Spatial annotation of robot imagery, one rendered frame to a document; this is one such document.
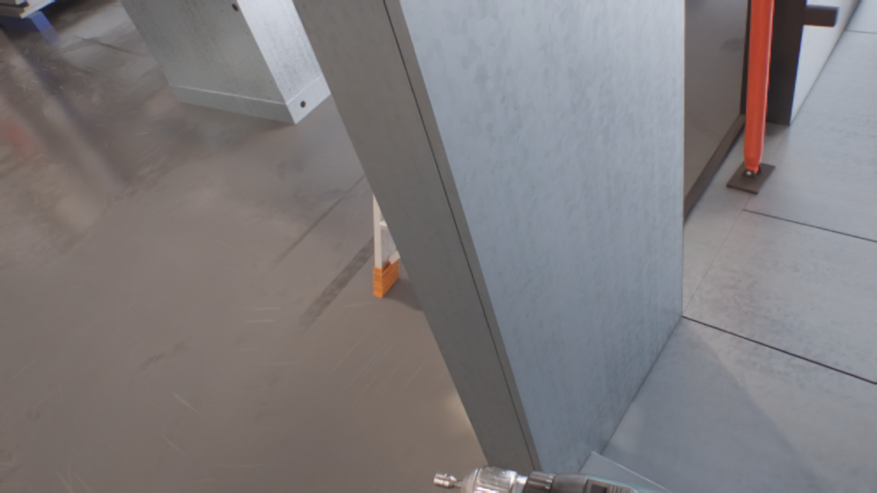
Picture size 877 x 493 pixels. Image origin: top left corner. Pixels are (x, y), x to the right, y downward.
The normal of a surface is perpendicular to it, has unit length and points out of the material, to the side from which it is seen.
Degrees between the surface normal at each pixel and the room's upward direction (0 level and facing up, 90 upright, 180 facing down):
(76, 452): 0
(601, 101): 90
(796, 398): 0
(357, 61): 90
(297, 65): 90
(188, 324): 0
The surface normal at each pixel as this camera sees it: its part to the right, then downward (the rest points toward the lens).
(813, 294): -0.26, -0.70
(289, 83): 0.80, 0.24
